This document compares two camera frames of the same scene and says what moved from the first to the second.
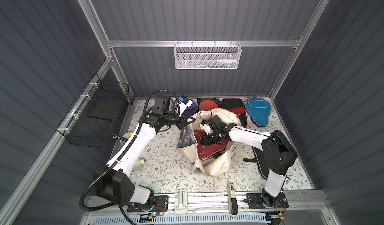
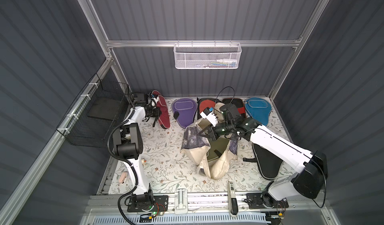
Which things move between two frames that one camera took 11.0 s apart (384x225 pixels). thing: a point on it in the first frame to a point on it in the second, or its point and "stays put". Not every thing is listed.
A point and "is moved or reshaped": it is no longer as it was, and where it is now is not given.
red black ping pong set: (236, 106) stays put
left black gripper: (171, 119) to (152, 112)
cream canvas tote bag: (216, 166) is moved or reshaped
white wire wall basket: (207, 56) stays put
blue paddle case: (258, 109) stays put
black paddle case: (260, 158) stays put
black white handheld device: (233, 201) stays put
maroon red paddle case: (206, 151) is moved or reshaped
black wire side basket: (92, 120) stays put
